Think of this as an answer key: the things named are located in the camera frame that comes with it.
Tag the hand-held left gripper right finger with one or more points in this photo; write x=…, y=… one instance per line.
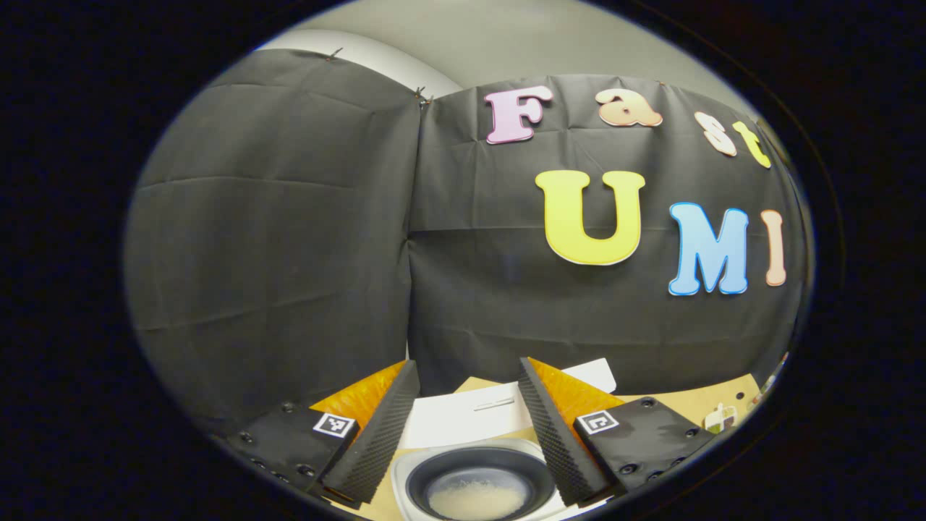
x=550, y=434

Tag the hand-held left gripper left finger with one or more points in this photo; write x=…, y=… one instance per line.
x=383, y=441

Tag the white rice cooker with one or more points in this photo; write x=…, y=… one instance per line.
x=470, y=423

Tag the white rice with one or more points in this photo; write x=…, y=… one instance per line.
x=477, y=499

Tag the white divided grain dish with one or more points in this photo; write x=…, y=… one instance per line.
x=721, y=418

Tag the black backdrop cloth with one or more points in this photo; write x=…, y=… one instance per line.
x=289, y=253

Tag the clear bottle red label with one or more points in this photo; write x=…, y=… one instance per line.
x=772, y=375

